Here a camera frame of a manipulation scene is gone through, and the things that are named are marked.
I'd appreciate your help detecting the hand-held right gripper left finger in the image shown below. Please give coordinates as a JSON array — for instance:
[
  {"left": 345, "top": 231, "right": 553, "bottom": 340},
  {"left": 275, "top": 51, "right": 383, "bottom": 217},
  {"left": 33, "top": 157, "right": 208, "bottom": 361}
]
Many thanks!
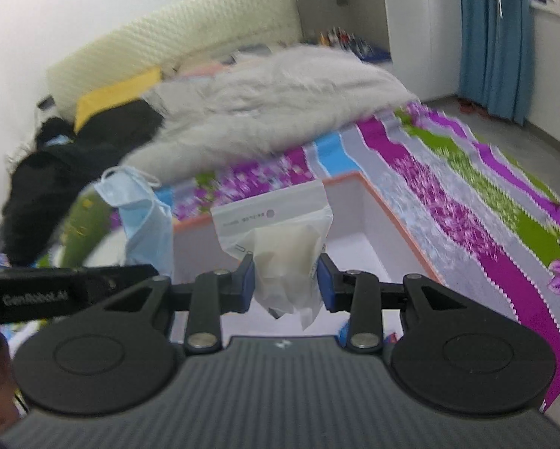
[{"left": 102, "top": 253, "right": 257, "bottom": 354}]

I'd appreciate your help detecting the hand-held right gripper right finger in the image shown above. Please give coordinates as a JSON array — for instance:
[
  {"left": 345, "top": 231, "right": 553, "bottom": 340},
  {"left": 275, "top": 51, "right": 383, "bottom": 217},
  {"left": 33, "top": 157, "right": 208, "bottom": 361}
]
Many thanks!
[{"left": 316, "top": 253, "right": 469, "bottom": 354}]

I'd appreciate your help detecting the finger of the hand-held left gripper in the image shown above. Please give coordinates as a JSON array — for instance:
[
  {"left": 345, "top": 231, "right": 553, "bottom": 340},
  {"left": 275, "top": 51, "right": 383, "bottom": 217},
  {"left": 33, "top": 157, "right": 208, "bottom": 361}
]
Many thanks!
[{"left": 80, "top": 264, "right": 160, "bottom": 299}]

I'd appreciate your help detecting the clear zip bag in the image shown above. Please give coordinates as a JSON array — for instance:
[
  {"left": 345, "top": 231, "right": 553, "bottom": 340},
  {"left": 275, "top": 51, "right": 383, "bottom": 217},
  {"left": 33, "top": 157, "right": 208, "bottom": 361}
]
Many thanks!
[{"left": 211, "top": 181, "right": 335, "bottom": 333}]

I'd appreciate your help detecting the blue face mask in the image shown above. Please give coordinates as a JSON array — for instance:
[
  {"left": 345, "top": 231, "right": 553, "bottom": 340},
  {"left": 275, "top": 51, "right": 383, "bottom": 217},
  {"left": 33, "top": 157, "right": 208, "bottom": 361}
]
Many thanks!
[{"left": 94, "top": 166, "right": 176, "bottom": 278}]

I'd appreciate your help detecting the salmon cardboard box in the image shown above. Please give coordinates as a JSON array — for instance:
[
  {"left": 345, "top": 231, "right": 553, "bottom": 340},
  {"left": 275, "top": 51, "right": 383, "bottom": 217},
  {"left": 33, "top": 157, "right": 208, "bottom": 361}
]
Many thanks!
[{"left": 170, "top": 171, "right": 442, "bottom": 343}]

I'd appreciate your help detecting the green plush stick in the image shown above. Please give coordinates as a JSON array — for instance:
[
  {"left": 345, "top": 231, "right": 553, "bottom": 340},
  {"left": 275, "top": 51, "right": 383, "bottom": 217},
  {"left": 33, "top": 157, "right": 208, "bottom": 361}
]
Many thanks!
[{"left": 55, "top": 187, "right": 126, "bottom": 270}]

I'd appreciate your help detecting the black clothing pile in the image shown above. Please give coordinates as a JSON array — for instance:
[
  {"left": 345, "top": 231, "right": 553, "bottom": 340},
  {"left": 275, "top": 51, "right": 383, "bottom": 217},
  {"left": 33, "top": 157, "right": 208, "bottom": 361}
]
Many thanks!
[{"left": 1, "top": 98, "right": 167, "bottom": 263}]

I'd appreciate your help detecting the striped floral bed sheet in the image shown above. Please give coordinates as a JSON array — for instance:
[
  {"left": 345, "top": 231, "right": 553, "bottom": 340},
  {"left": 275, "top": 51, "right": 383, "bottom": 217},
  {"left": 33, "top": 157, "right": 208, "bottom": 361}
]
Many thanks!
[{"left": 0, "top": 100, "right": 560, "bottom": 413}]

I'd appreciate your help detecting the grey duvet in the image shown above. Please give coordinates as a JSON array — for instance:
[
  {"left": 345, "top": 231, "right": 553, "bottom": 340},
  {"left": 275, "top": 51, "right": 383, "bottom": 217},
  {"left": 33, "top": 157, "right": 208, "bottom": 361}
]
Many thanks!
[{"left": 121, "top": 44, "right": 422, "bottom": 175}]

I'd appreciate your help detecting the yellow pillow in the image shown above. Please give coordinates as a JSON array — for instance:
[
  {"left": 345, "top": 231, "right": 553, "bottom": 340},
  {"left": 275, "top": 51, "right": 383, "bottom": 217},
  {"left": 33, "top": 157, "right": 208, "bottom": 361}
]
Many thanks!
[{"left": 74, "top": 68, "right": 164, "bottom": 134}]

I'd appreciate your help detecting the pink pillow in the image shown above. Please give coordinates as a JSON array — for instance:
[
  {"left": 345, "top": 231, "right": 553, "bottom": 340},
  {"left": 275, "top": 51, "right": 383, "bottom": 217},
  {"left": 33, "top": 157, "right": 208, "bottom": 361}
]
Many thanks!
[{"left": 177, "top": 56, "right": 244, "bottom": 81}]

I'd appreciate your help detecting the row of small bottles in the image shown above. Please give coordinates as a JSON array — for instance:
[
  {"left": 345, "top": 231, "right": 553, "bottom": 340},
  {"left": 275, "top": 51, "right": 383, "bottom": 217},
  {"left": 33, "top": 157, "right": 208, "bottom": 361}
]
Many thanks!
[{"left": 315, "top": 28, "right": 394, "bottom": 64}]

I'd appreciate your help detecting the cream quilted headboard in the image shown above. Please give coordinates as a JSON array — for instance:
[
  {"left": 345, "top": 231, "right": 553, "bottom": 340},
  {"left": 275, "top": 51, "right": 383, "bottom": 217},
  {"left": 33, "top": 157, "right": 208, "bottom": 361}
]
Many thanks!
[{"left": 46, "top": 0, "right": 304, "bottom": 120}]

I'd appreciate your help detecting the grey wardrobe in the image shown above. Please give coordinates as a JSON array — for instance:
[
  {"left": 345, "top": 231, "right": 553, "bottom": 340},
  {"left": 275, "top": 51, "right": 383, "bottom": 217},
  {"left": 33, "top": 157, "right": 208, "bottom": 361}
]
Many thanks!
[{"left": 292, "top": 0, "right": 463, "bottom": 100}]

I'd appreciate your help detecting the blue curtain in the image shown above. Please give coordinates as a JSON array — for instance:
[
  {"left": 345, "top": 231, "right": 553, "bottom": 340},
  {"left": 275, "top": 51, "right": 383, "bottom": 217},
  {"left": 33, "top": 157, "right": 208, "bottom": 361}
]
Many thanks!
[{"left": 455, "top": 0, "right": 536, "bottom": 128}]

